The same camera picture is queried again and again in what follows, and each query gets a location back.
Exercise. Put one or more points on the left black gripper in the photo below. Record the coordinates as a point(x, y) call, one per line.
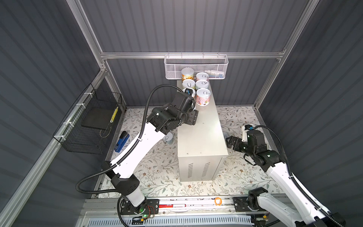
point(192, 117)

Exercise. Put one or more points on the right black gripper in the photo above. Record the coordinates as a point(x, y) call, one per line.
point(237, 141)

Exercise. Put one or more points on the can row front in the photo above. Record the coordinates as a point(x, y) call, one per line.
point(191, 91)

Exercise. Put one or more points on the green labelled can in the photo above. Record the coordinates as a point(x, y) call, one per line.
point(188, 83)

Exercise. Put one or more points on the pink labelled can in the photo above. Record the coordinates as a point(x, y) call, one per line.
point(202, 76)

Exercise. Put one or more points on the yellow orange labelled can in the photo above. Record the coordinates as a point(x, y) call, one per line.
point(187, 73)

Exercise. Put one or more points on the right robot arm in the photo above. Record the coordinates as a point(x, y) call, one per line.
point(307, 211)

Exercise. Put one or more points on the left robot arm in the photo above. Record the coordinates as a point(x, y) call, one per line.
point(155, 126)

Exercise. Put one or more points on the white metal cabinet counter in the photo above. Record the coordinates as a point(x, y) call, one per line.
point(201, 147)

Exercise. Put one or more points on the tubes in white basket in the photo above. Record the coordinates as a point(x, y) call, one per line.
point(216, 74)

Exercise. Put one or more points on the blue stapler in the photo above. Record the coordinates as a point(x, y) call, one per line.
point(121, 142)

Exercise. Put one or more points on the yellow strip in basket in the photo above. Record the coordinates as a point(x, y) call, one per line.
point(114, 114)

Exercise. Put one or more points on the red white marker pen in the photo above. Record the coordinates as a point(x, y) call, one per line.
point(176, 205)

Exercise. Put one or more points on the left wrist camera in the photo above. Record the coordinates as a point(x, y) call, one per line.
point(188, 92)

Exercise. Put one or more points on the white wire mesh basket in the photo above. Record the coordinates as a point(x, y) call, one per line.
point(173, 64)

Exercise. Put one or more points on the black wire basket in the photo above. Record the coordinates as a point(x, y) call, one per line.
point(88, 128)

